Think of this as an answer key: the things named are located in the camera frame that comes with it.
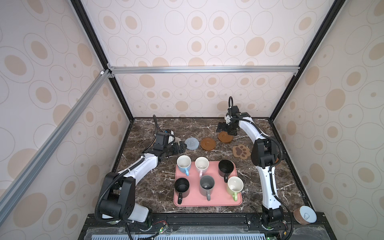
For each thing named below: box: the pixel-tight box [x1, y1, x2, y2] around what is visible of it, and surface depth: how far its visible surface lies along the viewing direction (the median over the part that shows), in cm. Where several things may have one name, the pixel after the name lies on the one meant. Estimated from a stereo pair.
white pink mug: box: [195, 156, 210, 178], surface depth 87 cm
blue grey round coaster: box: [184, 137, 200, 151], surface depth 107 cm
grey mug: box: [199, 175, 215, 201], surface depth 79 cm
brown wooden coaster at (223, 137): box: [218, 131, 233, 143], surface depth 108 cm
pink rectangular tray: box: [174, 161, 243, 207], surface depth 84 cm
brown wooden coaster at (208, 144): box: [200, 137, 216, 151], surface depth 106 cm
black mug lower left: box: [174, 178, 190, 205], surface depth 81 cm
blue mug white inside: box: [176, 155, 192, 177], surface depth 87 cm
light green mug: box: [226, 176, 244, 202], surface depth 80 cm
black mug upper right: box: [218, 159, 235, 183], surface depth 85 cm
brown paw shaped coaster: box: [232, 144, 251, 160], surface depth 102 cm
